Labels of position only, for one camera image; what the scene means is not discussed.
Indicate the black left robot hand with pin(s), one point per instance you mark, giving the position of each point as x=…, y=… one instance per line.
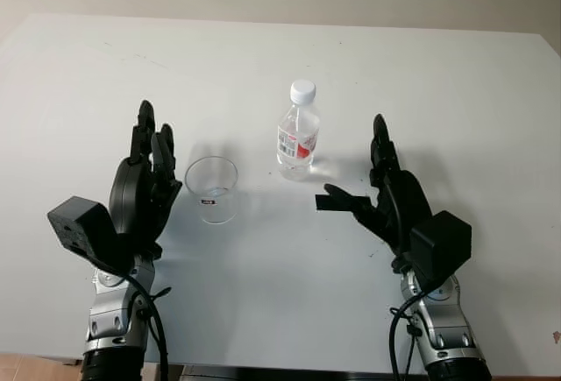
x=131, y=197

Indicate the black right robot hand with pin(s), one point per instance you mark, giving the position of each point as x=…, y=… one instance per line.
x=405, y=197

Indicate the clear plastic water bottle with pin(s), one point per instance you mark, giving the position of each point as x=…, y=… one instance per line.
x=298, y=144

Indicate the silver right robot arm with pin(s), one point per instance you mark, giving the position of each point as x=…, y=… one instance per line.
x=447, y=324

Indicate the clear glass cup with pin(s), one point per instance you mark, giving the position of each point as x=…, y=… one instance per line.
x=215, y=197

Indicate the black robot torso edge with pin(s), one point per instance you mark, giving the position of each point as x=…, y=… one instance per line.
x=285, y=374

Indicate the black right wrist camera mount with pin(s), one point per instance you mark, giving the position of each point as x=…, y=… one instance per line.
x=445, y=241

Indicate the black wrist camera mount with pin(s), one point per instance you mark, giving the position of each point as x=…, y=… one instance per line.
x=445, y=241
x=81, y=227

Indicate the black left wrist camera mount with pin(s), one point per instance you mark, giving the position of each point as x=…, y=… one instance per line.
x=81, y=227

